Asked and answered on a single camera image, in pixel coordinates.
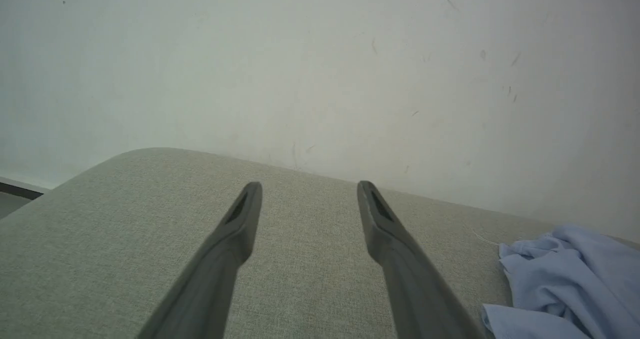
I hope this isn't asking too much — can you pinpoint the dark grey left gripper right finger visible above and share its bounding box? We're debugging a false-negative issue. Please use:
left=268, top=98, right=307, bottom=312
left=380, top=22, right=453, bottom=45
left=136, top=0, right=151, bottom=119
left=356, top=180, right=487, bottom=339

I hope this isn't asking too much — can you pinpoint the dark baseboard strip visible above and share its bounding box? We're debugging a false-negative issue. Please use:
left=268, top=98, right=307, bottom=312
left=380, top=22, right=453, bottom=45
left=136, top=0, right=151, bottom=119
left=0, top=176, right=45, bottom=200

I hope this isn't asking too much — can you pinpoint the light blue garment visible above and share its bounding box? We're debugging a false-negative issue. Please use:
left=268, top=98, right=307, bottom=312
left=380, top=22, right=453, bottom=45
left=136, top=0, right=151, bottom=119
left=481, top=223, right=640, bottom=339

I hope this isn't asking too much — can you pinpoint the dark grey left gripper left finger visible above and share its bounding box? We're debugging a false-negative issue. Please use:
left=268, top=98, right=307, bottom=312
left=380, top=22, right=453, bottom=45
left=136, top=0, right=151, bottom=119
left=137, top=181, right=264, bottom=339

